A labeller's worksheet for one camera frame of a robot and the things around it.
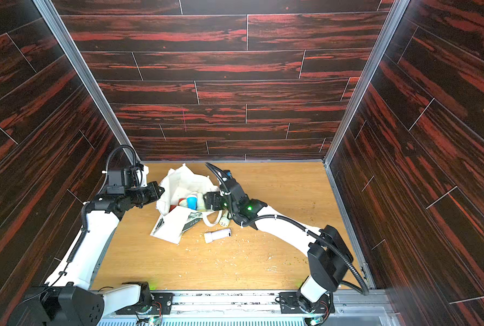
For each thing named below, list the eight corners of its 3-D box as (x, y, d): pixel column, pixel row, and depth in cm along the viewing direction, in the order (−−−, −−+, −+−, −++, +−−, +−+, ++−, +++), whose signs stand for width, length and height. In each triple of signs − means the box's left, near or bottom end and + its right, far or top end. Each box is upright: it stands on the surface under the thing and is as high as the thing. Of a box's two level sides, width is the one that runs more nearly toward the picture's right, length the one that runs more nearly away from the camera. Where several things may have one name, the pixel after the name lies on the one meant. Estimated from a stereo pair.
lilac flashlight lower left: (205, 243, 90) (204, 240, 88) (204, 236, 92) (203, 233, 90) (232, 237, 92) (231, 234, 90) (230, 230, 94) (230, 227, 92)
